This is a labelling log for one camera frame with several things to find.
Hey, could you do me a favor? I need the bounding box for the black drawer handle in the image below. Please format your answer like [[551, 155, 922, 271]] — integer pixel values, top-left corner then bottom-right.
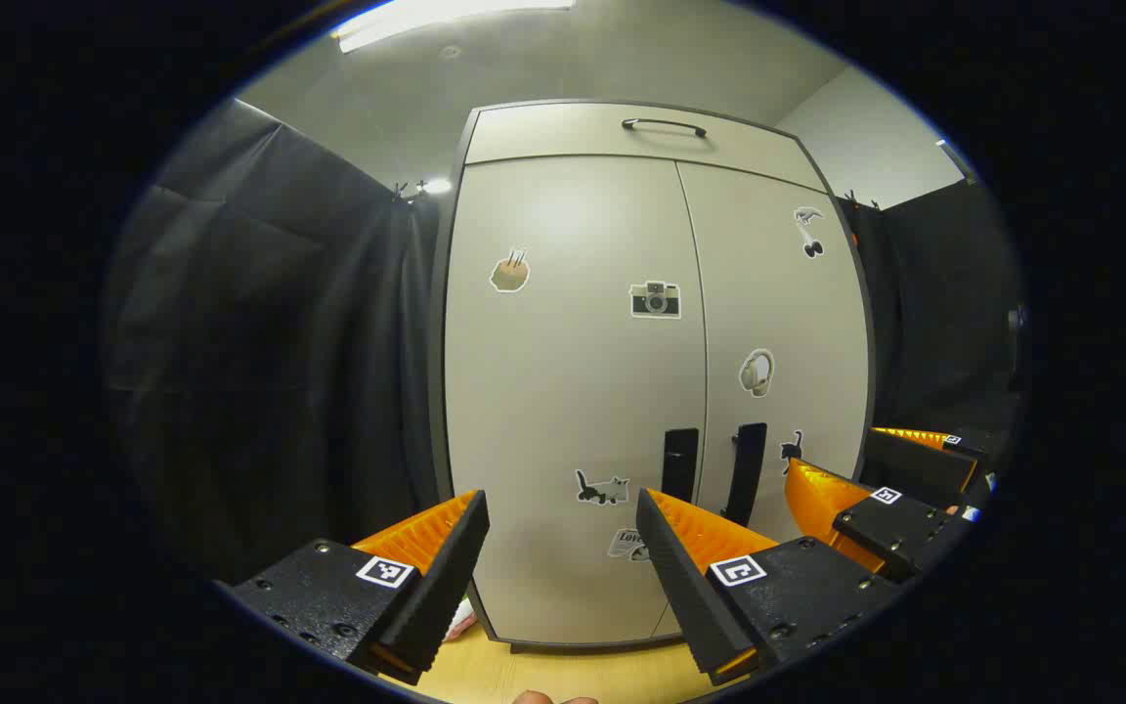
[[621, 117, 708, 139]]

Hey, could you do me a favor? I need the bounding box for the cabinet door with headphones sticker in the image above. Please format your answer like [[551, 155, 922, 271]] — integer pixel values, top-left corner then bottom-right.
[[675, 161, 872, 641]]

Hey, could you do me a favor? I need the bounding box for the black door handle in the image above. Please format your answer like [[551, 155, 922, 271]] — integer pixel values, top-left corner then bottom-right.
[[722, 422, 768, 529], [662, 427, 700, 505]]

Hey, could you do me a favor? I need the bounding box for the cabinet door with camera sticker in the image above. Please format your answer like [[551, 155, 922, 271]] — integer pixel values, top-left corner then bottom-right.
[[444, 154, 711, 646]]

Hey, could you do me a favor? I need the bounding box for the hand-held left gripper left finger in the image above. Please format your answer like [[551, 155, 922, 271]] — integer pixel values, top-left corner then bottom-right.
[[231, 489, 491, 685]]

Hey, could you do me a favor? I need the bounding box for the ceiling light strip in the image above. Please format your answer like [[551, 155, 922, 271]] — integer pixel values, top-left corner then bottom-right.
[[331, 0, 576, 54]]

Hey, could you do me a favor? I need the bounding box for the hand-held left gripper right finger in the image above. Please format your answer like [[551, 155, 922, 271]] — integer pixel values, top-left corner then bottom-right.
[[634, 487, 906, 685]]

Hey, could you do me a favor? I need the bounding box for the black backdrop cloth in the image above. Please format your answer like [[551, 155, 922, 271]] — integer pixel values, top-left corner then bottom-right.
[[104, 98, 442, 588], [837, 179, 1025, 461]]

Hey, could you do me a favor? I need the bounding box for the grey double-door shoe cabinet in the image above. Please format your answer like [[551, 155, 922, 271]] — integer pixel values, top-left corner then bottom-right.
[[429, 98, 879, 654]]

